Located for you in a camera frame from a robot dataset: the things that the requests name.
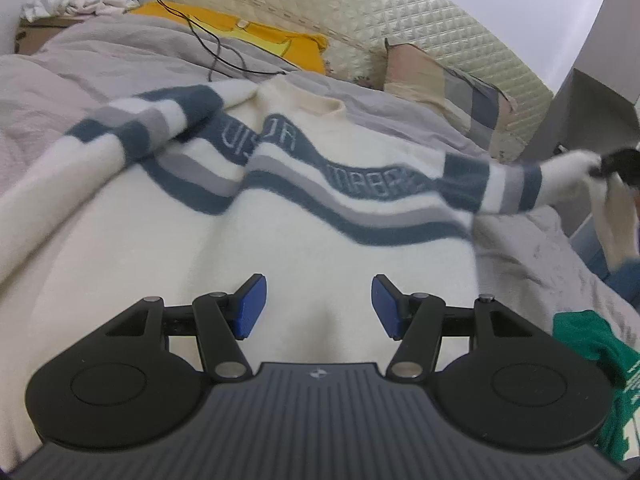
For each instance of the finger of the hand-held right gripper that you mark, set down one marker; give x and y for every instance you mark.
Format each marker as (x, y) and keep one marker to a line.
(620, 165)

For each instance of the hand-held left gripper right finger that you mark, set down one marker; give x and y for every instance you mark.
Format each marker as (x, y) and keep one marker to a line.
(387, 305)

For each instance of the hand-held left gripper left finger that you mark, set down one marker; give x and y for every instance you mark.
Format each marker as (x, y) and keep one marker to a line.
(250, 305)

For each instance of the white blue-striped sweater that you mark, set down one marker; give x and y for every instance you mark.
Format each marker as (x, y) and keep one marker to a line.
(300, 240)

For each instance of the white clothes pile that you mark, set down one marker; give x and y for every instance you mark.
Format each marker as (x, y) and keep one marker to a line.
(55, 0)

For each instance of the green garment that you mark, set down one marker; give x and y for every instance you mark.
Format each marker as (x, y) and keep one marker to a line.
(590, 340)

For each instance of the checked pillow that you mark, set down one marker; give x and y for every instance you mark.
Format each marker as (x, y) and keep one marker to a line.
(435, 85)

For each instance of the yellow pillow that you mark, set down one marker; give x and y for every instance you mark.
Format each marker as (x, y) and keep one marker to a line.
(305, 55)

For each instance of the cream quilted headboard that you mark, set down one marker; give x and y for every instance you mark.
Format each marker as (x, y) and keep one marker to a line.
(400, 5)

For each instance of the grey blanket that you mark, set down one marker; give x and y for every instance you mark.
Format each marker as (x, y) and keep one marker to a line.
(100, 60)

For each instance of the cardboard box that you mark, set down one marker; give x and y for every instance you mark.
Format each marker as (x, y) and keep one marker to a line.
(35, 30)

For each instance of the grey wall cabinet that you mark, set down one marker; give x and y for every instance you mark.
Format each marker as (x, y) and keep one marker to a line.
(600, 110)

